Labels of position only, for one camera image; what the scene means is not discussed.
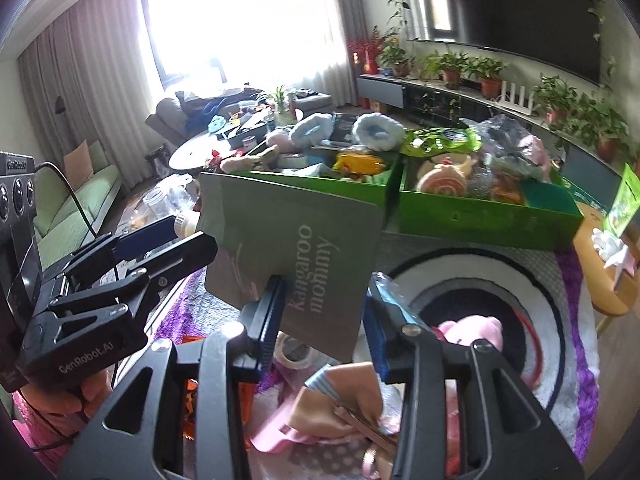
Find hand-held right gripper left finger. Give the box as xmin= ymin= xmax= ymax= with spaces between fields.
xmin=60 ymin=275 xmax=289 ymax=480

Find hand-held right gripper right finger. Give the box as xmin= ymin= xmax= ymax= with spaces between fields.
xmin=364 ymin=285 xmax=586 ymax=480

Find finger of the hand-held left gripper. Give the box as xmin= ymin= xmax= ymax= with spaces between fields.
xmin=42 ymin=216 xmax=178 ymax=296
xmin=50 ymin=231 xmax=218 ymax=321

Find grey-green cream tube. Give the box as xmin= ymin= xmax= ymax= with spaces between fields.
xmin=198 ymin=172 xmax=384 ymax=352

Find green storage box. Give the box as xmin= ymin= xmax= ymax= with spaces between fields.
xmin=200 ymin=142 xmax=402 ymax=228
xmin=399 ymin=152 xmax=586 ymax=254

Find person's left hand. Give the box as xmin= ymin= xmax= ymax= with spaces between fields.
xmin=30 ymin=367 xmax=113 ymax=436

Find clear wrapped blue packet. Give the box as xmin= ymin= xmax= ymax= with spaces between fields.
xmin=369 ymin=271 xmax=417 ymax=322

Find beige cloth pouch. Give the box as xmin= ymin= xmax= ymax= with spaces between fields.
xmin=294 ymin=361 xmax=398 ymax=443

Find green sofa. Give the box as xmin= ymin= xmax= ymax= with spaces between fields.
xmin=34 ymin=140 xmax=123 ymax=263

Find pink plush pig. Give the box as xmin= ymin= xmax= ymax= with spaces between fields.
xmin=434 ymin=314 xmax=504 ymax=352

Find round coffee table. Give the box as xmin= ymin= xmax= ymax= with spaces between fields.
xmin=168 ymin=134 xmax=237 ymax=172

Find purple white plush rug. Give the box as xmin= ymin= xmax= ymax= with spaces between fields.
xmin=150 ymin=230 xmax=601 ymax=466

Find orange snack packet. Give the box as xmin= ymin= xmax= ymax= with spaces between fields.
xmin=181 ymin=375 xmax=202 ymax=443

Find grey sofa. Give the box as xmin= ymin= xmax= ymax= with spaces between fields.
xmin=145 ymin=89 xmax=332 ymax=146

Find orange swirl roll plush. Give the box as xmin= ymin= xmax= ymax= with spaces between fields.
xmin=414 ymin=156 xmax=475 ymax=197

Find yellow plastic item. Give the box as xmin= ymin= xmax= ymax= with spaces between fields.
xmin=334 ymin=151 xmax=387 ymax=177

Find beige window curtain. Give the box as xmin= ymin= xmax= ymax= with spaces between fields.
xmin=17 ymin=0 xmax=166 ymax=196

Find blue white fluffy slipper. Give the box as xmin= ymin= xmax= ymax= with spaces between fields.
xmin=289 ymin=113 xmax=334 ymax=149
xmin=351 ymin=111 xmax=407 ymax=152

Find green snack bag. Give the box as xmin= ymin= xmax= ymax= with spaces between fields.
xmin=401 ymin=126 xmax=482 ymax=157

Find clear plastic bag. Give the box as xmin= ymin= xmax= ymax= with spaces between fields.
xmin=459 ymin=114 xmax=548 ymax=183

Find wooden stool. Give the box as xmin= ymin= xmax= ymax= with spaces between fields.
xmin=571 ymin=204 xmax=640 ymax=317

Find dark media console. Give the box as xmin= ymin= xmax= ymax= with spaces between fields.
xmin=356 ymin=73 xmax=640 ymax=196

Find potted green plant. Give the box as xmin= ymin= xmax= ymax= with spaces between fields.
xmin=574 ymin=96 xmax=632 ymax=162
xmin=531 ymin=74 xmax=577 ymax=127
xmin=432 ymin=51 xmax=470 ymax=92
xmin=466 ymin=56 xmax=508 ymax=100
xmin=379 ymin=34 xmax=413 ymax=80

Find white picket rack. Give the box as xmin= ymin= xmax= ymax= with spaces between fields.
xmin=499 ymin=79 xmax=532 ymax=112

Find green standing packet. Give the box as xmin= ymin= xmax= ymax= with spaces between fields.
xmin=601 ymin=161 xmax=640 ymax=237

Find red flower plant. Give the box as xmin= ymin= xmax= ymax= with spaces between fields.
xmin=349 ymin=29 xmax=385 ymax=77

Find black television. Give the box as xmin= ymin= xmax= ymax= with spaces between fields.
xmin=406 ymin=0 xmax=602 ymax=87

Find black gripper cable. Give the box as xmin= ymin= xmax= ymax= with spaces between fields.
xmin=34 ymin=161 xmax=121 ymax=281

